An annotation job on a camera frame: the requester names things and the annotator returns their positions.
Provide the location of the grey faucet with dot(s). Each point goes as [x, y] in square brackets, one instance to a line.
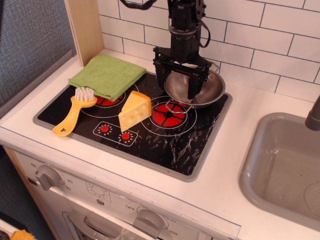
[312, 120]

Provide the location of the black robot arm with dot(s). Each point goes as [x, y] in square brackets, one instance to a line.
[185, 14]

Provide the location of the green folded towel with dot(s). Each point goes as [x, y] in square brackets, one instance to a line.
[108, 76]

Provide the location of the grey oven door handle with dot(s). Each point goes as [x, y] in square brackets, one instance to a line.
[95, 227]

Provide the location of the grey right oven knob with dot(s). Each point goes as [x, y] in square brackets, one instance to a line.
[149, 223]

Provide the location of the grey left oven knob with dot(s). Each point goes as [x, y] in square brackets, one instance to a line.
[47, 177]

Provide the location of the small stainless steel pan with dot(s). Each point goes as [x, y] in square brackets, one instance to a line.
[184, 97]

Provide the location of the orange fuzzy object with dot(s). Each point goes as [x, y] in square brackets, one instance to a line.
[22, 235]

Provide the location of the yellow dish brush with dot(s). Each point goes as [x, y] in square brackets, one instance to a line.
[84, 97]

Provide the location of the grey oven knob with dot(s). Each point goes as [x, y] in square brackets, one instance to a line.
[47, 177]
[149, 223]

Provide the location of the black toy stovetop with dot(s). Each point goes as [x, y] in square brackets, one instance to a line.
[173, 140]

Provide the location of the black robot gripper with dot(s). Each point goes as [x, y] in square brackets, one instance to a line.
[183, 57]

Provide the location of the yellow toy cheese wedge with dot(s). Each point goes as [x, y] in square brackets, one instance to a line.
[136, 109]

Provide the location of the grey plastic sink basin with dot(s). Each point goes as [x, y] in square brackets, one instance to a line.
[281, 171]

